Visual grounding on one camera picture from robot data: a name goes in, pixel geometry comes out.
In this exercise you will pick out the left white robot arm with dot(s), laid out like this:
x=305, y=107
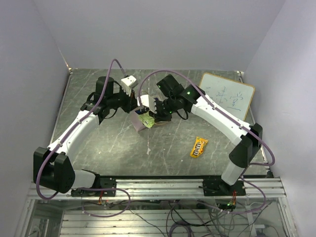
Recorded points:
x=52, y=166

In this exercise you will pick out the aluminium frame rail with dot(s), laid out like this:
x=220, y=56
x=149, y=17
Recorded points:
x=175, y=189

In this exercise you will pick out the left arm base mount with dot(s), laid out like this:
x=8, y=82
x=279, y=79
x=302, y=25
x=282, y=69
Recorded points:
x=101, y=182

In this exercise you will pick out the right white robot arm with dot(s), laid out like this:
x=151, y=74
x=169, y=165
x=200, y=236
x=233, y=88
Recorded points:
x=192, y=99

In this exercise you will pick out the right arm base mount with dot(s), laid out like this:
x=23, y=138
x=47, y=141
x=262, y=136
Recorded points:
x=215, y=186

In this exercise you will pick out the white paper bag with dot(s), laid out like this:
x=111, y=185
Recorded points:
x=138, y=111

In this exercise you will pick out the green snack packet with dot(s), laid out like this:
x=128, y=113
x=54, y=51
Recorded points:
x=147, y=120

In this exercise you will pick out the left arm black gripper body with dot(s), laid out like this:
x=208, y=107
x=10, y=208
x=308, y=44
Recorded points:
x=123, y=100

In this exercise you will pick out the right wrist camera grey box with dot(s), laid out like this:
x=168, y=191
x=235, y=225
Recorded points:
x=148, y=102

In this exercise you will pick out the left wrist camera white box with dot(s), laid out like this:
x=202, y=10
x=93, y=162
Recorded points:
x=128, y=83

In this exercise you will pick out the yellow M&M's packet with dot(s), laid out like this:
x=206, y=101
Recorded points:
x=198, y=148

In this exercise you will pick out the whiteboard with yellow frame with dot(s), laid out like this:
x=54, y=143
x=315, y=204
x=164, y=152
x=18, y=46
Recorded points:
x=233, y=96

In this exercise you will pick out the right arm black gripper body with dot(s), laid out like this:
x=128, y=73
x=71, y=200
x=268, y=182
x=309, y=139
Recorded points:
x=164, y=110

